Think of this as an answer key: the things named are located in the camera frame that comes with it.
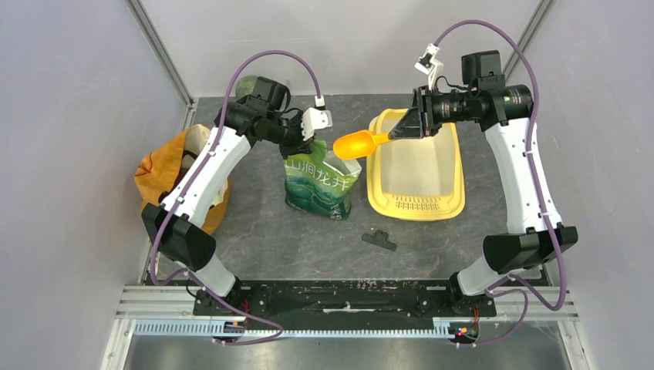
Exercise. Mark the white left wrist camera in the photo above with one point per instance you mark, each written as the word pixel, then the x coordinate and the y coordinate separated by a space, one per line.
pixel 315 118

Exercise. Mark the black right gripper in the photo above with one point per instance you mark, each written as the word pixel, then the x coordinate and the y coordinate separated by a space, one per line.
pixel 419 119

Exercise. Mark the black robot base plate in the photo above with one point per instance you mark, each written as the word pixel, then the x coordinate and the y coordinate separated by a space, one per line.
pixel 431 298

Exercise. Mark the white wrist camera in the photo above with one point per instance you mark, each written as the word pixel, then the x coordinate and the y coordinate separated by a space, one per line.
pixel 315 118
pixel 429 65

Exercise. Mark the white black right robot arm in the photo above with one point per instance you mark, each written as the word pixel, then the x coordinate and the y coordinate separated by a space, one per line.
pixel 535 232

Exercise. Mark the yellow plastic litter box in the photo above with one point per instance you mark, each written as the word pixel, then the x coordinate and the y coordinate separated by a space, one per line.
pixel 417 180

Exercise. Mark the orange fabric bag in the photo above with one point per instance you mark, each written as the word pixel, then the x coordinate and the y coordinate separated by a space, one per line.
pixel 162 169

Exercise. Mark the black bag clip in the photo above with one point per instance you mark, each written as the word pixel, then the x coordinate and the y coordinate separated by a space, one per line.
pixel 379 238

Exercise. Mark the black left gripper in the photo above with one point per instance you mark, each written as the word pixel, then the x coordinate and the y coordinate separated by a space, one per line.
pixel 299 146

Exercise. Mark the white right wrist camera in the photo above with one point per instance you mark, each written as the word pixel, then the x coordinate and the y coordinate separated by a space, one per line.
pixel 429 65

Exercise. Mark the grey slotted cable duct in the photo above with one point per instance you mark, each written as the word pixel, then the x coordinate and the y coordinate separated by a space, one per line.
pixel 229 329

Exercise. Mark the green cat litter bag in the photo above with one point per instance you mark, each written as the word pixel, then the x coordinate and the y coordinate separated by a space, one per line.
pixel 319 182

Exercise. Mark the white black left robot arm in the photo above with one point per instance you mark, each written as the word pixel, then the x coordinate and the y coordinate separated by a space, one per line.
pixel 175 224

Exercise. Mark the orange plastic litter scoop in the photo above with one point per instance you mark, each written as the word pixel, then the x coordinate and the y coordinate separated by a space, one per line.
pixel 359 144

